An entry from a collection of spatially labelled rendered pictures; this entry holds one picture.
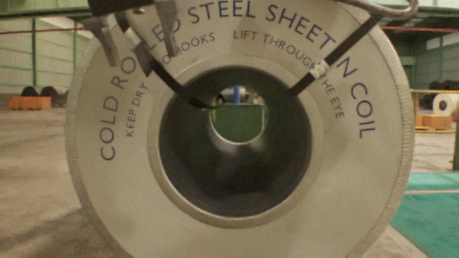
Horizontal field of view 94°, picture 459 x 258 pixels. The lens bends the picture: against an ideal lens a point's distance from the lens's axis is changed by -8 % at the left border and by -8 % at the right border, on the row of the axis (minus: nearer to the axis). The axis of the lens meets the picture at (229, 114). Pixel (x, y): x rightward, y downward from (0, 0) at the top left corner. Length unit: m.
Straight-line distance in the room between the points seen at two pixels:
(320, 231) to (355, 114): 0.41
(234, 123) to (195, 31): 2.55
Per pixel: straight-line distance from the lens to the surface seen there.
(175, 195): 0.84
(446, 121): 8.83
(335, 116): 0.80
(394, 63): 0.89
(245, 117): 3.24
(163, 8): 0.47
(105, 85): 0.87
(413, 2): 0.66
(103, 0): 0.51
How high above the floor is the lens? 0.92
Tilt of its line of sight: 4 degrees down
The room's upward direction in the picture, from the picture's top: 1 degrees clockwise
